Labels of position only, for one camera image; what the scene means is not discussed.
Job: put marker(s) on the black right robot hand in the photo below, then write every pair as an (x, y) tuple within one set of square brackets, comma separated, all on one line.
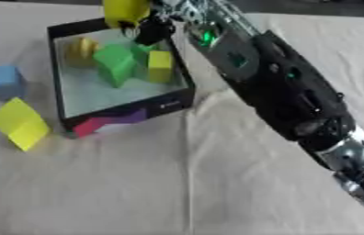
[(152, 29)]

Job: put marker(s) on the large yellow block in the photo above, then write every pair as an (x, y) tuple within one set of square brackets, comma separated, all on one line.
[(125, 11)]

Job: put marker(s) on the silver and black right robot arm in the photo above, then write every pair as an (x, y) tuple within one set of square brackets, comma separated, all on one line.
[(287, 88)]

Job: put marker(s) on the black box with white inside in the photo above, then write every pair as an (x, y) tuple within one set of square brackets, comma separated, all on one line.
[(126, 91)]

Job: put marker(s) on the small green block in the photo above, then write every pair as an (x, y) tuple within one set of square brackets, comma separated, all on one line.
[(143, 52)]

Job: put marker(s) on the small yellow rectangular block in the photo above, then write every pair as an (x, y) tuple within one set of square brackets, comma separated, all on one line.
[(160, 66)]

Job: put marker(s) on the large green block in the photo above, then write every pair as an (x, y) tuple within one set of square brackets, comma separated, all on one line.
[(115, 64)]

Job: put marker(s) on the gold cylinder block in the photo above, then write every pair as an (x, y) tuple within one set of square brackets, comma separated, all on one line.
[(81, 52)]

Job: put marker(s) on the blue cube block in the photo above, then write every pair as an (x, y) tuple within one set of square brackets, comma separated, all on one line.
[(4, 81)]

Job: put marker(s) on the yellow wedge block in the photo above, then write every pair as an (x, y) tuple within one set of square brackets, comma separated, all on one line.
[(20, 124)]

